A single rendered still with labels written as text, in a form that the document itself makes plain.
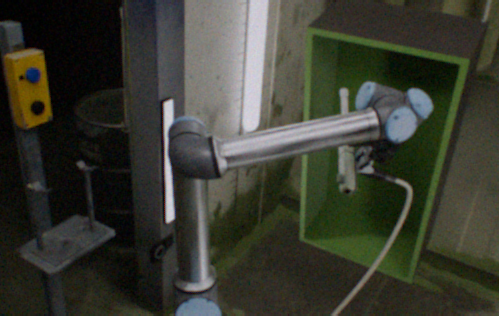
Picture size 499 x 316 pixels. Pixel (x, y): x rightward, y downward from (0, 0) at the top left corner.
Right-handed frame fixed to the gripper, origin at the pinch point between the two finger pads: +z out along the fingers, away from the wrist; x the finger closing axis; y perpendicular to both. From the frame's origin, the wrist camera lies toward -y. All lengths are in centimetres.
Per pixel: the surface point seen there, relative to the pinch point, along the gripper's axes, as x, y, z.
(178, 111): 45, -59, 48
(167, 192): 21, -52, 77
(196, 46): 66, -60, 27
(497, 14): 131, 90, -10
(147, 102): 39, -73, 43
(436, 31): 47, 19, -32
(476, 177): 88, 131, 69
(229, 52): 84, -42, 38
